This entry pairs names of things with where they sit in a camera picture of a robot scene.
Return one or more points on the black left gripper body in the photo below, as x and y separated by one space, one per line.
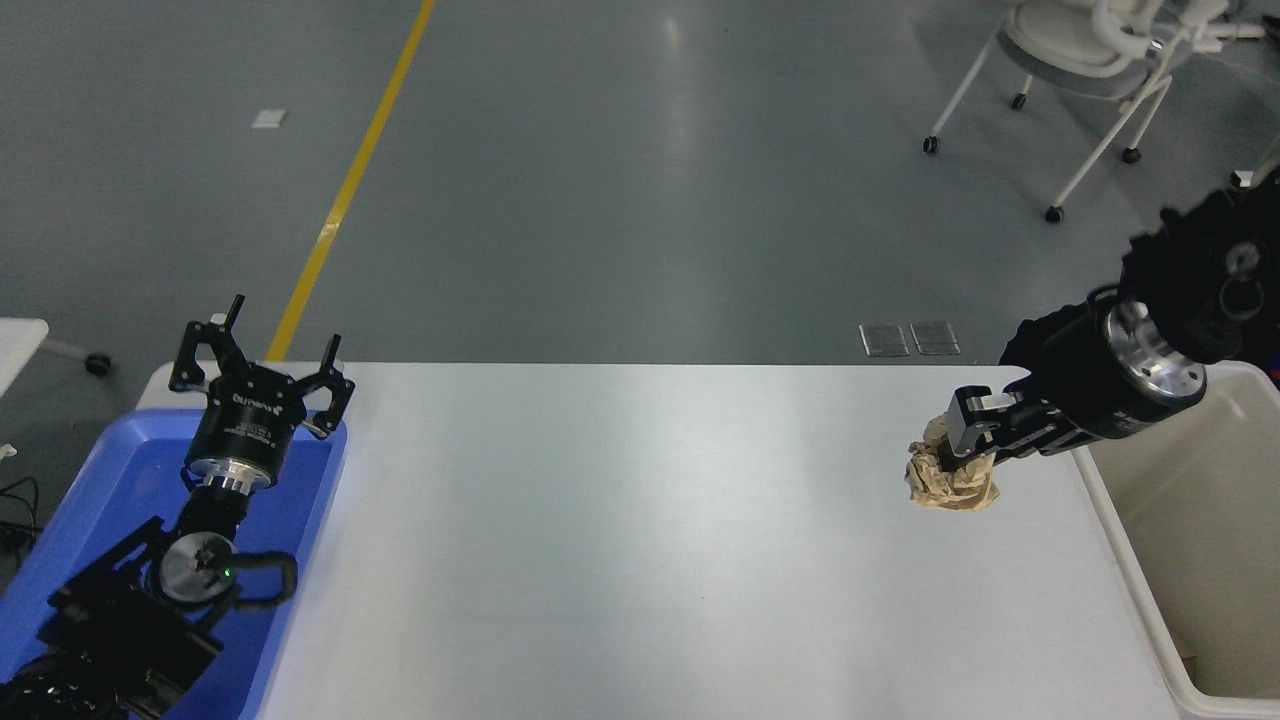
245 420

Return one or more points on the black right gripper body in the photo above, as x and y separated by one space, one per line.
1075 370

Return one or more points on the tan paper ball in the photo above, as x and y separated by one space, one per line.
950 490

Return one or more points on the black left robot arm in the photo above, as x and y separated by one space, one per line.
100 620

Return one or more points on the metal floor plate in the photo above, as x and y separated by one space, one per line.
885 339
935 337

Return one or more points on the blue plastic tray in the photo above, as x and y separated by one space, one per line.
130 480

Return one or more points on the large pale plastic bin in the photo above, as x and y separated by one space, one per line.
1220 520

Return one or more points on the white rolling table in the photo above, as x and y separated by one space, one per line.
15 345

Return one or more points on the white paper piece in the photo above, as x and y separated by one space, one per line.
267 118

